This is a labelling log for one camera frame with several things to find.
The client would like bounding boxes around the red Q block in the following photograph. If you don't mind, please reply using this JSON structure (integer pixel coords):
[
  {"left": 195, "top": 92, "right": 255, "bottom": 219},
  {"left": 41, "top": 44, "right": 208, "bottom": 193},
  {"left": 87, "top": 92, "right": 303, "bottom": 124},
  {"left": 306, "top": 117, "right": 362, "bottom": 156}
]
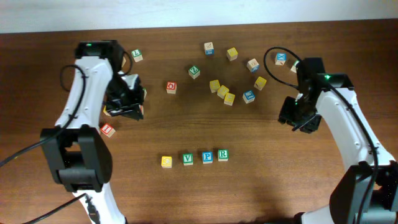
[{"left": 166, "top": 82, "right": 177, "bottom": 94}]

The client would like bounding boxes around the yellow block top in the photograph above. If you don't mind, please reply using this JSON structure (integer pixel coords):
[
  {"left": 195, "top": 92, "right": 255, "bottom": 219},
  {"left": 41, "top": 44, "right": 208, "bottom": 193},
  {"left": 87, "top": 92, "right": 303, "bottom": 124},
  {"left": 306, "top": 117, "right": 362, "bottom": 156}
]
[{"left": 226, "top": 47, "right": 238, "bottom": 61}]

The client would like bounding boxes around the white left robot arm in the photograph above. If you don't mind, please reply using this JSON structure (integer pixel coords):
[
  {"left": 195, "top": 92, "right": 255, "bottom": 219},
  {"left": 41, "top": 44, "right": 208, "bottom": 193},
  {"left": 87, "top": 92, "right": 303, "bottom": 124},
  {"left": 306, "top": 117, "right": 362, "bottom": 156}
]
[{"left": 40, "top": 40, "right": 146, "bottom": 223}]

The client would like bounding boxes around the yellow C block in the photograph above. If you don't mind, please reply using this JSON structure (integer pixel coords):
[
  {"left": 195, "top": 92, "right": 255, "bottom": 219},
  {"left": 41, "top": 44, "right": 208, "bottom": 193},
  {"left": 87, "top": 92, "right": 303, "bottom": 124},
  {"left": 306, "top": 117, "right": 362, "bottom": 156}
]
[{"left": 161, "top": 156, "right": 172, "bottom": 168}]

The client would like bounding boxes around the blue P block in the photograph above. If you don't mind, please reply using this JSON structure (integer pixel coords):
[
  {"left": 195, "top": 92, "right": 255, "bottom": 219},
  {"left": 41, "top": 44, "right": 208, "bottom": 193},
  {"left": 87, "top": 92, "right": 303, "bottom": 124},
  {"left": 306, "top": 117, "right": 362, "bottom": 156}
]
[{"left": 202, "top": 151, "right": 213, "bottom": 164}]

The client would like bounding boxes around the blue D wooden block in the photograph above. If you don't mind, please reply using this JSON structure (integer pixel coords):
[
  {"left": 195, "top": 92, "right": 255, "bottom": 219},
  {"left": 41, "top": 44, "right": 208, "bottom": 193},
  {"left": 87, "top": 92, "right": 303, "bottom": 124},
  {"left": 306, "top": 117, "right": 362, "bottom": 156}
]
[{"left": 246, "top": 58, "right": 259, "bottom": 73}]

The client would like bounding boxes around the yellow block cluster middle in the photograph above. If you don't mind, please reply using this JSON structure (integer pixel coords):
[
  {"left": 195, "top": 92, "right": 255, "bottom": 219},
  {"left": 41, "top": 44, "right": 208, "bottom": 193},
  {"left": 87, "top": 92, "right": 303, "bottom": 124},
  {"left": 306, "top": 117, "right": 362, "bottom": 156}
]
[{"left": 217, "top": 85, "right": 229, "bottom": 99}]

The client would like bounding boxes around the blue-sided wooden block top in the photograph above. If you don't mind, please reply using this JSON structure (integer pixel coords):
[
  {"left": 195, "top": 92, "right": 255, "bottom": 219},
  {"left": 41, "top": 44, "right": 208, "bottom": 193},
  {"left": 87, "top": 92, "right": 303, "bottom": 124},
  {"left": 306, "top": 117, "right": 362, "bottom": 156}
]
[{"left": 204, "top": 42, "right": 214, "bottom": 55}]

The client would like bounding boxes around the yellow O block upper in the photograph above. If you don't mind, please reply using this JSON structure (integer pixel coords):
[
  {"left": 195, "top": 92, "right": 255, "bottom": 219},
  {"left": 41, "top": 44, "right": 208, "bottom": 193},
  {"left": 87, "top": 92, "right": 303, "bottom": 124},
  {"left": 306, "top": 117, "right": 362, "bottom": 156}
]
[{"left": 103, "top": 106, "right": 110, "bottom": 116}]

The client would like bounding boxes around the green V block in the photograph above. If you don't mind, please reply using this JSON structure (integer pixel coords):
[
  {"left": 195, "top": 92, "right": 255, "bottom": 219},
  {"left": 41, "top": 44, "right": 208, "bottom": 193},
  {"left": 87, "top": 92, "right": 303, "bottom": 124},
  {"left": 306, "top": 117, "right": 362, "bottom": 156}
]
[{"left": 183, "top": 153, "right": 193, "bottom": 166}]

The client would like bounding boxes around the yellow block cluster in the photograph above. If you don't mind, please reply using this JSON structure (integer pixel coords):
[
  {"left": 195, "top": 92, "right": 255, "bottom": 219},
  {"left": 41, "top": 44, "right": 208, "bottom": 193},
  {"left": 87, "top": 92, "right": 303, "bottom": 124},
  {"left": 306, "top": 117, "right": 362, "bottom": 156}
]
[
  {"left": 210, "top": 80, "right": 220, "bottom": 93},
  {"left": 217, "top": 85, "right": 229, "bottom": 99},
  {"left": 224, "top": 93, "right": 235, "bottom": 106}
]

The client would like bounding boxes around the yellow block cluster left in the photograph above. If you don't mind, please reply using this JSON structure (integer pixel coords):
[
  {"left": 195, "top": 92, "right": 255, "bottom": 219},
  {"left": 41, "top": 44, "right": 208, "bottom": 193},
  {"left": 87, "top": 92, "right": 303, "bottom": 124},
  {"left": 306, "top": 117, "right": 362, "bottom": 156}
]
[{"left": 210, "top": 80, "right": 220, "bottom": 93}]

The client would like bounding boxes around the blue X block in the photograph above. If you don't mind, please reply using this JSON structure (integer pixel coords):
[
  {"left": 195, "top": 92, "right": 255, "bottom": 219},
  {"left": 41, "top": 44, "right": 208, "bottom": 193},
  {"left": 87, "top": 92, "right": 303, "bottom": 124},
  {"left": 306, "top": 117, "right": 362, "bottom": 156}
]
[{"left": 275, "top": 53, "right": 287, "bottom": 65}]

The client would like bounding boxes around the yellow block cluster lower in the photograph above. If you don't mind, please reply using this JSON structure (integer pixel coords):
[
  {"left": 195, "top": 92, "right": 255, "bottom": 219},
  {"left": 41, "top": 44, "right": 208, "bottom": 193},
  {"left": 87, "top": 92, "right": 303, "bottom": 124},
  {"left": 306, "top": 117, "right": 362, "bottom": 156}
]
[{"left": 224, "top": 93, "right": 235, "bottom": 106}]

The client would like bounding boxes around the yellow block right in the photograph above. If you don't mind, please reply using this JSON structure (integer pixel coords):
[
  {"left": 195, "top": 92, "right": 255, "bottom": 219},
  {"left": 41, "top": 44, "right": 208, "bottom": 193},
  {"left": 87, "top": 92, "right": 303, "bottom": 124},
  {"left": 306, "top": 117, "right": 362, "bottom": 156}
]
[{"left": 254, "top": 77, "right": 267, "bottom": 90}]

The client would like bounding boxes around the green Z block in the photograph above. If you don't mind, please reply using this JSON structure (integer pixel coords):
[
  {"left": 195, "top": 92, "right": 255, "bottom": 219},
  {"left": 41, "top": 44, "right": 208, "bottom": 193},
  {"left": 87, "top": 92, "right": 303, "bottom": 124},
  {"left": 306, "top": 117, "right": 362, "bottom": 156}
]
[{"left": 188, "top": 65, "right": 200, "bottom": 79}]

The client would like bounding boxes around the green L block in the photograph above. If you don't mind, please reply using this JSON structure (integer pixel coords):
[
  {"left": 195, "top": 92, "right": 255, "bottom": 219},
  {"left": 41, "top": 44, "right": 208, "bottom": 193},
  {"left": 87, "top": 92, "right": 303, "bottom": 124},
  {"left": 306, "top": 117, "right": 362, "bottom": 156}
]
[{"left": 131, "top": 49, "right": 143, "bottom": 62}]

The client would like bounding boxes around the green J block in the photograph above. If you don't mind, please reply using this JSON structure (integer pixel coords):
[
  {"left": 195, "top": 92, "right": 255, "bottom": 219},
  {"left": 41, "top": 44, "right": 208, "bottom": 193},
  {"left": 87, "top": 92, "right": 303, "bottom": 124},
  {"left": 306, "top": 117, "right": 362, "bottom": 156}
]
[{"left": 290, "top": 60, "right": 299, "bottom": 73}]

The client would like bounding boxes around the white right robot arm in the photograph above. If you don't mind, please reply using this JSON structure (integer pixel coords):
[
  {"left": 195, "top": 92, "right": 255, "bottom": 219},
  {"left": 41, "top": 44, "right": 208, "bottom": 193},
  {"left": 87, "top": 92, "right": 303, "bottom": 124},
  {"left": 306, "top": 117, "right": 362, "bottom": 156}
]
[{"left": 278, "top": 58, "right": 397, "bottom": 224}]

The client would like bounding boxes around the blue I block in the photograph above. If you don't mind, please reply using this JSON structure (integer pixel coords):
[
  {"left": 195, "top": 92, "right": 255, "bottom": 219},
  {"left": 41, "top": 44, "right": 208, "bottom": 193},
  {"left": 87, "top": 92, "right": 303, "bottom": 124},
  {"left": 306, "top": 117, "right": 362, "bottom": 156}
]
[{"left": 243, "top": 90, "right": 255, "bottom": 104}]

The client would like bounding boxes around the red I block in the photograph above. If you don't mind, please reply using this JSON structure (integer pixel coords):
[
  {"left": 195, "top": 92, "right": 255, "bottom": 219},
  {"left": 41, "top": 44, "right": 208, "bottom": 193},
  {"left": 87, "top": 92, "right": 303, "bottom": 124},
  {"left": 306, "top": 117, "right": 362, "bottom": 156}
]
[{"left": 100, "top": 123, "right": 116, "bottom": 138}]

